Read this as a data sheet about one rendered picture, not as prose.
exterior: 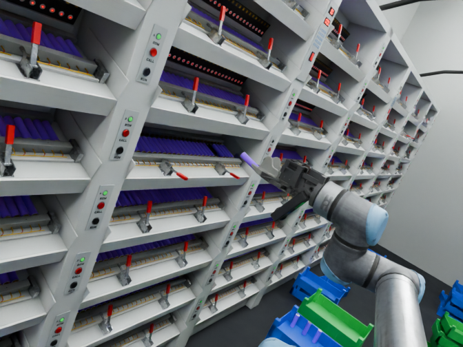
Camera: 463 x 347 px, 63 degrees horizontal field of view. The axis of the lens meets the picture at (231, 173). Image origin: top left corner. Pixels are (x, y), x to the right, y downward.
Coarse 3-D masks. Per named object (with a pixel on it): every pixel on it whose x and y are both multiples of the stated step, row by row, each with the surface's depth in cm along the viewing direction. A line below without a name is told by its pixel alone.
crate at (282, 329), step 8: (296, 312) 168; (280, 320) 152; (288, 320) 168; (304, 320) 166; (272, 328) 152; (280, 328) 160; (288, 328) 162; (296, 328) 165; (312, 328) 163; (272, 336) 152; (280, 336) 150; (288, 336) 148; (296, 336) 160; (304, 336) 162; (312, 336) 163; (320, 336) 161; (328, 336) 160; (296, 344) 146; (304, 344) 156; (312, 344) 159; (320, 344) 161; (328, 344) 160; (336, 344) 158
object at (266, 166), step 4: (268, 156) 103; (264, 160) 104; (268, 160) 103; (272, 160) 102; (252, 164) 107; (260, 164) 104; (264, 164) 104; (268, 164) 103; (272, 164) 102; (256, 168) 104; (260, 168) 104; (264, 168) 104; (268, 168) 103; (272, 168) 102; (256, 172) 104; (260, 172) 103; (268, 172) 103; (272, 172) 102; (276, 172) 102; (272, 176) 102; (276, 176) 102
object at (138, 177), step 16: (176, 128) 124; (208, 144) 140; (224, 144) 149; (128, 176) 94; (144, 176) 98; (160, 176) 103; (176, 176) 109; (192, 176) 115; (208, 176) 121; (224, 176) 129; (240, 176) 138
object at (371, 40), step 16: (352, 32) 192; (368, 32) 187; (384, 32) 183; (352, 48) 192; (368, 48) 187; (384, 48) 191; (336, 80) 196; (352, 80) 192; (368, 80) 194; (352, 96) 192; (320, 112) 201; (352, 112) 198; (336, 128) 196; (336, 144) 203; (320, 160) 201; (304, 208) 212; (256, 304) 229
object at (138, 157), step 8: (136, 152) 100; (144, 152) 102; (136, 160) 100; (144, 160) 102; (152, 160) 104; (160, 160) 107; (176, 160) 112; (184, 160) 115; (192, 160) 118; (200, 160) 122; (208, 160) 125; (216, 160) 129; (224, 160) 132; (232, 160) 137; (240, 160) 142
